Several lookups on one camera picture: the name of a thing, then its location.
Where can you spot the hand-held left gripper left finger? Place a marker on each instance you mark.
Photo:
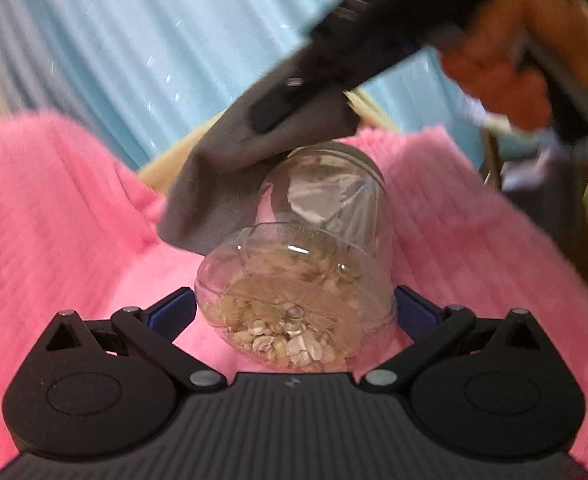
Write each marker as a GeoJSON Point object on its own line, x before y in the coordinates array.
{"type": "Point", "coordinates": [171, 312]}

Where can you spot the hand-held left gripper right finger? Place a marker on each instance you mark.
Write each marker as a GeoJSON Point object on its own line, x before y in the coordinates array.
{"type": "Point", "coordinates": [416, 315]}

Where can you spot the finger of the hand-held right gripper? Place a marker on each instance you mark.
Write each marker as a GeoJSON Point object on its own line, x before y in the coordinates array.
{"type": "Point", "coordinates": [279, 105]}

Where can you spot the grey cleaning cloth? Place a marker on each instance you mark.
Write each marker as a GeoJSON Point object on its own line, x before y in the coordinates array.
{"type": "Point", "coordinates": [209, 195]}

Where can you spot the clear cashew jar yellow lid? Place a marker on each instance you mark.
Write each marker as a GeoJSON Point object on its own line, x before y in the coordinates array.
{"type": "Point", "coordinates": [294, 300]}

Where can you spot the person's right hand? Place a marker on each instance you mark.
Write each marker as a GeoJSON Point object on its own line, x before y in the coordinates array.
{"type": "Point", "coordinates": [494, 75]}

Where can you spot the pink ribbed fleece blanket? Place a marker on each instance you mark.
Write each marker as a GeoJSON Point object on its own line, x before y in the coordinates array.
{"type": "Point", "coordinates": [49, 210]}

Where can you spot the light blue curtain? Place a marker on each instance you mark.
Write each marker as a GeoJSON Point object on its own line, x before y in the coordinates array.
{"type": "Point", "coordinates": [124, 35]}

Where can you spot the wooden chair frame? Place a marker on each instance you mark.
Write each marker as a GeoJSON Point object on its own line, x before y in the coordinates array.
{"type": "Point", "coordinates": [491, 160]}

